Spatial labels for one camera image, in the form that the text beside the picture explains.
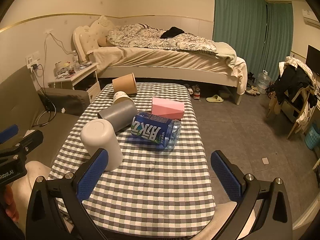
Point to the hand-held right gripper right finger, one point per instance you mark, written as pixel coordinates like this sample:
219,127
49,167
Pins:
225,175

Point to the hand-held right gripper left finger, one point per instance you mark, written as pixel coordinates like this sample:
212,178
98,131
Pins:
92,173

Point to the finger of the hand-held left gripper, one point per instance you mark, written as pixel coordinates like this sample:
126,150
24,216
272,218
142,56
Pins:
8,133

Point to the white plastic cup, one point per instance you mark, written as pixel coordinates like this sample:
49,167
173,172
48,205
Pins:
100,140

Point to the grey plastic cup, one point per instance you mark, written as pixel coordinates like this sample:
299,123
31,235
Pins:
121,116

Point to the white patterned paper cup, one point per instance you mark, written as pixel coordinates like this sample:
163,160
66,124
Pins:
121,97

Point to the brown paper cup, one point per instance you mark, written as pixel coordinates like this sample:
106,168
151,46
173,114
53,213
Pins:
124,83

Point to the person's left hand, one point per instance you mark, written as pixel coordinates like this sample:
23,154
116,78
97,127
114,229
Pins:
12,205

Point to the person's left leg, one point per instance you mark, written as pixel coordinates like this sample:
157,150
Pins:
37,170

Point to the person's leg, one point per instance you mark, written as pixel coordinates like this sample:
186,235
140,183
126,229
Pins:
235,211
37,170

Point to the person's right leg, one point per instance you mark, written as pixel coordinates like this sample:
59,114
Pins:
235,211

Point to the white paper scrap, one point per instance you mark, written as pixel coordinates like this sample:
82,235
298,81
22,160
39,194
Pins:
265,160

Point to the grey checked tablecloth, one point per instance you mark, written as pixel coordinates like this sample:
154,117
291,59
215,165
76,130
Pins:
162,180

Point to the grey cushion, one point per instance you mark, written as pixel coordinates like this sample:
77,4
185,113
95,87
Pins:
67,98

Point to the blue labelled plastic bottle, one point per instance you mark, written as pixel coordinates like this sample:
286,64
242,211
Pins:
150,130

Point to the pale green slipper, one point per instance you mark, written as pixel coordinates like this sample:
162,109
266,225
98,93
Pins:
215,98

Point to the white nightstand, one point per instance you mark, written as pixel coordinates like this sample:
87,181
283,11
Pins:
93,91

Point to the pile of small toiletries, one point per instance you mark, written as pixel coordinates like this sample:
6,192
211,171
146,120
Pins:
67,71

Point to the beige shoes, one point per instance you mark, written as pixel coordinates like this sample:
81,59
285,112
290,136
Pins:
252,91

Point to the pink box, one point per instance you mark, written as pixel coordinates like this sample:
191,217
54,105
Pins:
166,108

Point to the blue plastic basket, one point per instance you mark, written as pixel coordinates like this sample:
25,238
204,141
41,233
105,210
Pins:
312,136

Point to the clear water bottle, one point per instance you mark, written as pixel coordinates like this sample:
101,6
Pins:
75,60

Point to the large clear water jug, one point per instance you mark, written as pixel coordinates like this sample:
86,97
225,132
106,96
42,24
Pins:
263,82

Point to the wooden chair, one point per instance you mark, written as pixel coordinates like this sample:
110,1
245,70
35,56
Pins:
302,105

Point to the chair with clothes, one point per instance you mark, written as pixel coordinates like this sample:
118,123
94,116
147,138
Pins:
292,80

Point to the pale fleece blanket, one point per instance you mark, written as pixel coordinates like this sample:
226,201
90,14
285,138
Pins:
225,51

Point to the bed with patterned duvet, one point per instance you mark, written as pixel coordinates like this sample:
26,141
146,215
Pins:
87,36

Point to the beige pillow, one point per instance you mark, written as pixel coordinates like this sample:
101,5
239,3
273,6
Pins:
102,42

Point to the beige bed sheet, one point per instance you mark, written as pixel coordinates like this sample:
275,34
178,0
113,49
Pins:
162,60

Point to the black television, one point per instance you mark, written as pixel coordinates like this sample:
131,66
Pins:
313,58

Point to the leaf patterned duvet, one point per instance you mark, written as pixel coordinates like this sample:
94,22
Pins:
150,37

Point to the black garment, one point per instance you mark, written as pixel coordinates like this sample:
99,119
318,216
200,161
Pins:
172,32

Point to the green curtain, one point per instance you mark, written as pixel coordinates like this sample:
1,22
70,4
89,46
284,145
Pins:
280,30
237,17

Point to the white air conditioner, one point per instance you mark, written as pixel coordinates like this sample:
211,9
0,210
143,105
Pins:
311,18

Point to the white wall switch panel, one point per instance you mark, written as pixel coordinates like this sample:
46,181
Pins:
32,57

